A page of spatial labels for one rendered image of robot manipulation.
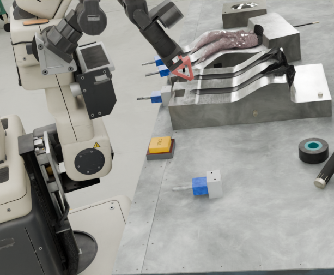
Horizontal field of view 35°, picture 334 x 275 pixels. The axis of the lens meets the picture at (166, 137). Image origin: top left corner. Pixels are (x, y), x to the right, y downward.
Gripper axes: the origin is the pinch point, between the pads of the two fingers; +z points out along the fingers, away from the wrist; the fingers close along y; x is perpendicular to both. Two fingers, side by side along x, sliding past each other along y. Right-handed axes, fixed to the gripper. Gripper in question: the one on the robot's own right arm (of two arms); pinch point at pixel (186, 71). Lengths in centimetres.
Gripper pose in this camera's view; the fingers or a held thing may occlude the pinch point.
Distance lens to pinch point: 164.8
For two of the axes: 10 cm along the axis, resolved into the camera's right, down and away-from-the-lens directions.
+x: -7.7, 6.3, 1.1
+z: 5.9, 6.2, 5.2
